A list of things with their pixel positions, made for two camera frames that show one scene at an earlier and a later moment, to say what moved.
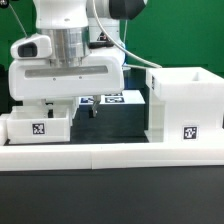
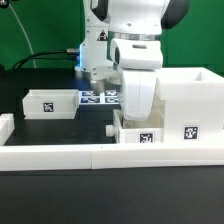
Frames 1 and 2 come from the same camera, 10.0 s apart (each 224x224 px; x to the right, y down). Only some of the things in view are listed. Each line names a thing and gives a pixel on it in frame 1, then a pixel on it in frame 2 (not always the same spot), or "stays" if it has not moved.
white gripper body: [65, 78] → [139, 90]
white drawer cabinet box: [185, 105] stays
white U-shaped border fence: [113, 155] stays
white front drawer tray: [31, 125] → [149, 130]
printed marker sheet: [126, 97] stays
